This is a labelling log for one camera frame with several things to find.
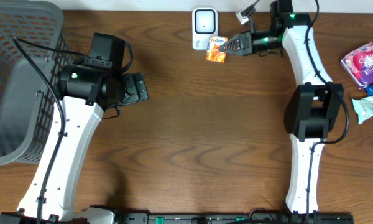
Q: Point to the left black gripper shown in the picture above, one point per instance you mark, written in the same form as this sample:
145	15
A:
137	88

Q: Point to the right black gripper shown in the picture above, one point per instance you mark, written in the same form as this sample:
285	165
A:
245	42

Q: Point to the orange tissue packet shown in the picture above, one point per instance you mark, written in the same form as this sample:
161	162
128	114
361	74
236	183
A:
213	53

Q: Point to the purple snack packet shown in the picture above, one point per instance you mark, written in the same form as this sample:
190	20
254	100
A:
359	65

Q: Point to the teal wet wipes packet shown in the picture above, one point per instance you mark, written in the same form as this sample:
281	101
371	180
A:
363	108

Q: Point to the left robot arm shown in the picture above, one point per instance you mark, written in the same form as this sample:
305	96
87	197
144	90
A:
85	89

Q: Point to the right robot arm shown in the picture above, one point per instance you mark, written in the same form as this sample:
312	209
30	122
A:
313	108

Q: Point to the grey plastic mesh basket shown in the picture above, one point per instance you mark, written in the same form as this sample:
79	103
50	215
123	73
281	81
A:
26	105

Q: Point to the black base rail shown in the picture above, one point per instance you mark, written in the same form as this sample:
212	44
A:
257	217

